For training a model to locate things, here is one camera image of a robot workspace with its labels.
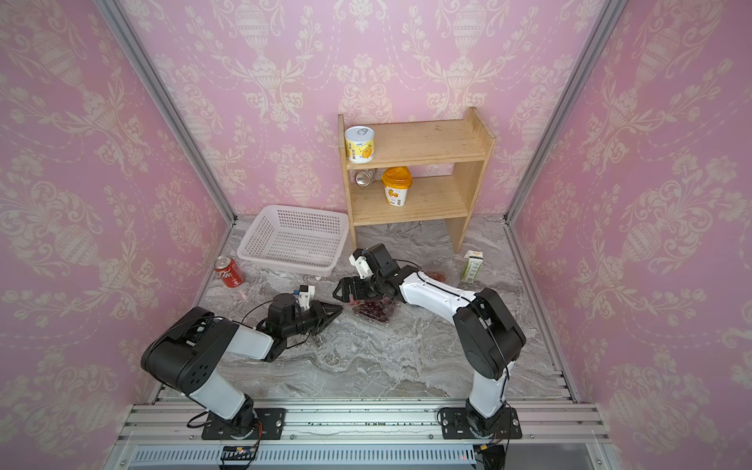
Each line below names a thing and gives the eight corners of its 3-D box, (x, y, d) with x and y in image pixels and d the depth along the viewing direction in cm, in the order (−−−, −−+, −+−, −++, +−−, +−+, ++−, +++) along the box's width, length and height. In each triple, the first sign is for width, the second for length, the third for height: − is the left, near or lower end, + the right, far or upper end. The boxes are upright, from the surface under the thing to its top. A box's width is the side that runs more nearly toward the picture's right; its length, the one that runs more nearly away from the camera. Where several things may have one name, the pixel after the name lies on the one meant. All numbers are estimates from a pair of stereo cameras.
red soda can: (225, 289, 102) (210, 270, 93) (231, 275, 106) (217, 256, 97) (241, 289, 102) (227, 271, 93) (246, 275, 106) (233, 256, 97)
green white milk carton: (460, 285, 103) (469, 262, 92) (458, 274, 106) (466, 250, 95) (474, 285, 103) (485, 262, 92) (471, 274, 106) (481, 250, 95)
